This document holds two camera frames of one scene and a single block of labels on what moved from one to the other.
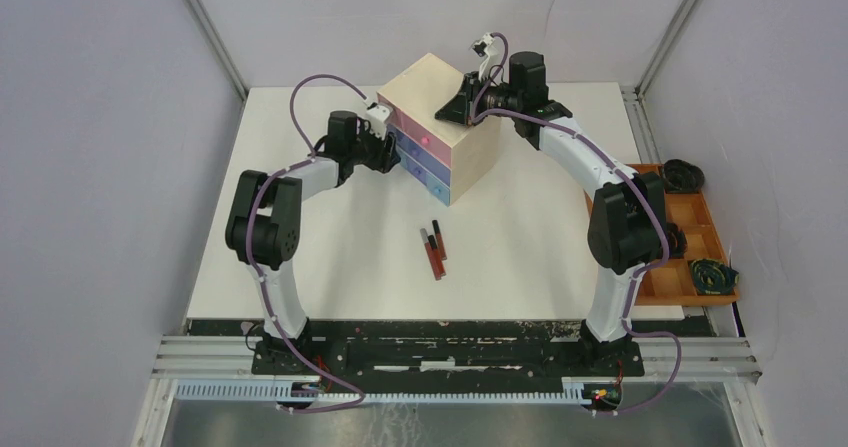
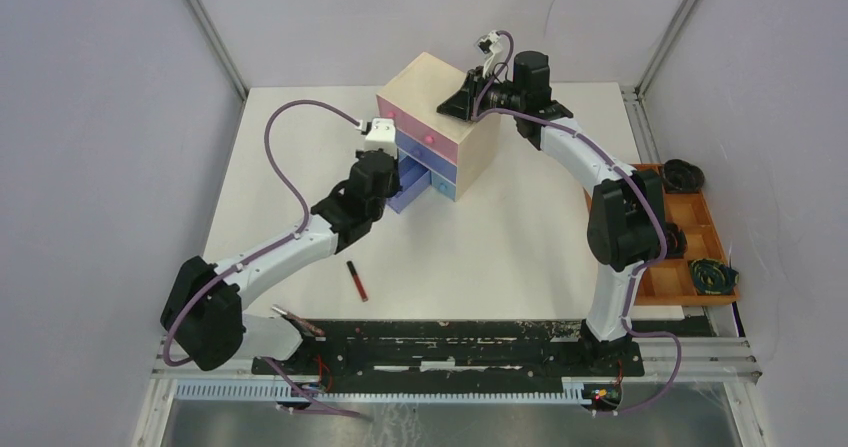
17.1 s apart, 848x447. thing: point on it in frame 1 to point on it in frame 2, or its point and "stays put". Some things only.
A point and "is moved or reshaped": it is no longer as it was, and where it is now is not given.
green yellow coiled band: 713,278 stays put
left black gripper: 387,157 to 396,186
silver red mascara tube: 430,253 is moved or reshaped
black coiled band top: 682,176 stays put
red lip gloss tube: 438,255 to 357,281
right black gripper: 459,108 stays put
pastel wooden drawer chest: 441,157 is moved or reshaped
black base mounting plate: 451,347 stays put
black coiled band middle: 677,241 stays put
